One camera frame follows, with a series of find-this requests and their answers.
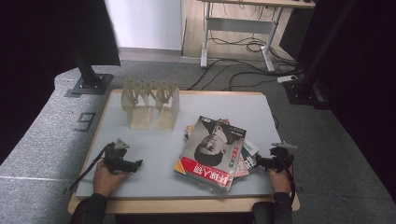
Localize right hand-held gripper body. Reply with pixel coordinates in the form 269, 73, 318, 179
268, 141, 298, 174

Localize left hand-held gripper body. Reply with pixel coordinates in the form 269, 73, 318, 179
103, 138, 132, 175

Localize dark blue science fiction magazine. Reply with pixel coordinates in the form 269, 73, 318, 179
241, 146, 260, 173

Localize beige book rack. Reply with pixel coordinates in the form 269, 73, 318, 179
120, 77, 181, 133

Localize grey portrait magazine red label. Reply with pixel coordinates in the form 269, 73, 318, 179
173, 115, 248, 193

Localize person's right hand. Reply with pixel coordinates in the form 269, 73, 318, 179
269, 169, 293, 194

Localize person's left hand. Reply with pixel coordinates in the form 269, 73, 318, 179
92, 160, 129, 198

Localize person's right leg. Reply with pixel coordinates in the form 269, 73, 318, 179
251, 201, 276, 224

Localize light wooden table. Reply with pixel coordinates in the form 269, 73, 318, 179
67, 89, 302, 216

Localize white power strip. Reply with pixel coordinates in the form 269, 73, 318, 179
276, 74, 298, 84

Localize black metal stand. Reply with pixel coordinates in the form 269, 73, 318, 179
281, 0, 359, 110
69, 46, 114, 96

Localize black curtain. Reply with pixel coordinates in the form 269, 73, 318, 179
279, 0, 396, 202
0, 0, 120, 164

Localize white-legged desk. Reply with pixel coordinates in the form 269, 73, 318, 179
199, 0, 317, 73

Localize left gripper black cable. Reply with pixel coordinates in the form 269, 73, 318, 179
68, 144, 108, 192

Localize black floor cable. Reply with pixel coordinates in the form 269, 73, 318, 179
186, 57, 300, 91
228, 70, 278, 91

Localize coiled black floor cables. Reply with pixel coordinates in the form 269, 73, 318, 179
208, 36, 297, 67

